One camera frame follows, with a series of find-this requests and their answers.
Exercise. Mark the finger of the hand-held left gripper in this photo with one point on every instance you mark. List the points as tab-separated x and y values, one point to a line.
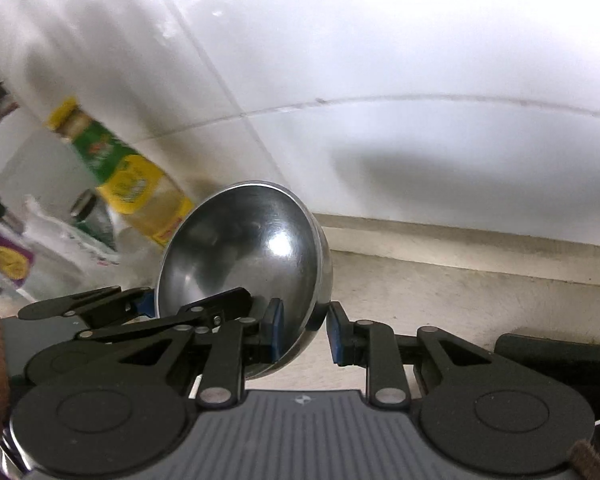
100	302
200	310

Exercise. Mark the purple label clear bottle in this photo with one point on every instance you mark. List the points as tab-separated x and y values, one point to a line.
7	255

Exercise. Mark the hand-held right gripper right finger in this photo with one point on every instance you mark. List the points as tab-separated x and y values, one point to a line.
336	335

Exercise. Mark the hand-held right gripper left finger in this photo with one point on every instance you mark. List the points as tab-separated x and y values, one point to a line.
275	332

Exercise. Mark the stainless steel bowl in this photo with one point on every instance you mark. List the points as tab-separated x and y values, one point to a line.
250	245

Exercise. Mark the small clear dark cap bottle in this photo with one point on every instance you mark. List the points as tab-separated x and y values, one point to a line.
92	215

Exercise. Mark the person's right forearm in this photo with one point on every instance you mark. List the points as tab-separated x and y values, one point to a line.
592	460

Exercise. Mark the green yellow label sauce bottle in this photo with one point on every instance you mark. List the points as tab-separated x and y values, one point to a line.
130	180

